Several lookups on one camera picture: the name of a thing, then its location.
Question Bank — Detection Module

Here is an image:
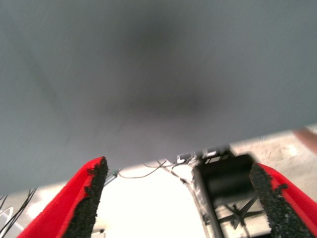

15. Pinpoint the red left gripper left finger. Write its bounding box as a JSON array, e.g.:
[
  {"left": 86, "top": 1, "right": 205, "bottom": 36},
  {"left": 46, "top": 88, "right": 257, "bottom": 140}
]
[{"left": 16, "top": 156, "right": 109, "bottom": 238}]

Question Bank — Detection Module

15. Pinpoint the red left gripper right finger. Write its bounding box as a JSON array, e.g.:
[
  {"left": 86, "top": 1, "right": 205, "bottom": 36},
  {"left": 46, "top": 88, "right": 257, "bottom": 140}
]
[{"left": 249, "top": 162, "right": 317, "bottom": 238}]

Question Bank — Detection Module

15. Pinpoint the person's bare forearm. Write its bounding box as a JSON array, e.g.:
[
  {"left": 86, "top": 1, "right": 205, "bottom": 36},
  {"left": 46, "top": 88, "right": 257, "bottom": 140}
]
[{"left": 293, "top": 127, "right": 317, "bottom": 157}]

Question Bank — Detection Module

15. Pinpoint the black office chair base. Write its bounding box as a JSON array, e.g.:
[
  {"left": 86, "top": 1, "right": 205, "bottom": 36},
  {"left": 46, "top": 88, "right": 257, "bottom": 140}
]
[{"left": 217, "top": 197, "right": 264, "bottom": 229}]

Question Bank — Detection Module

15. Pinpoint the dark grey table cloth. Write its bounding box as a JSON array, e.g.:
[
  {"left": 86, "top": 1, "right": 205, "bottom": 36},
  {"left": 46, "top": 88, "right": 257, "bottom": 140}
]
[{"left": 0, "top": 0, "right": 317, "bottom": 197}]

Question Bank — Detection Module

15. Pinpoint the black floor cable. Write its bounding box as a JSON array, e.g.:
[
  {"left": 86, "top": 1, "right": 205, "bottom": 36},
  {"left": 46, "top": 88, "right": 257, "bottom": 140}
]
[{"left": 0, "top": 187, "right": 38, "bottom": 233}]

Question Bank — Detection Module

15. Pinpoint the black machine frame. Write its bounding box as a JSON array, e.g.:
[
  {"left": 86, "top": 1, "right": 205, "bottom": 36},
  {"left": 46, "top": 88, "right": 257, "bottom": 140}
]
[{"left": 192, "top": 153, "right": 272, "bottom": 238}]

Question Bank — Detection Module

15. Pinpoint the thin brown floor wire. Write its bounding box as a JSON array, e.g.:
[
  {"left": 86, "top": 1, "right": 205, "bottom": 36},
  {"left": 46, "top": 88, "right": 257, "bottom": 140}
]
[{"left": 117, "top": 160, "right": 168, "bottom": 179}]

